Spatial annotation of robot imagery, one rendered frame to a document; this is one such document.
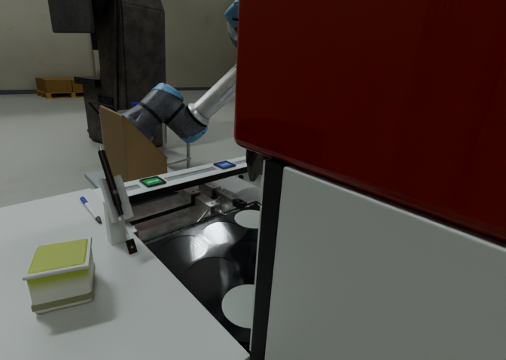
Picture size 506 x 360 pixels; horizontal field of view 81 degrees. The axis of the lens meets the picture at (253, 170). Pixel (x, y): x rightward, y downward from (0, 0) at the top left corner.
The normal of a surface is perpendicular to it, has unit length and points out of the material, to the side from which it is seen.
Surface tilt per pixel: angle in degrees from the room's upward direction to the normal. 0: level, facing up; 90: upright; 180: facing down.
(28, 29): 90
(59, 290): 90
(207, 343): 0
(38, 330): 0
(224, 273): 0
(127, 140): 90
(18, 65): 90
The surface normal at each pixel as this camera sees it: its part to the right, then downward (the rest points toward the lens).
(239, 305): 0.06, -0.94
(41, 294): 0.40, 0.34
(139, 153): 0.67, 0.29
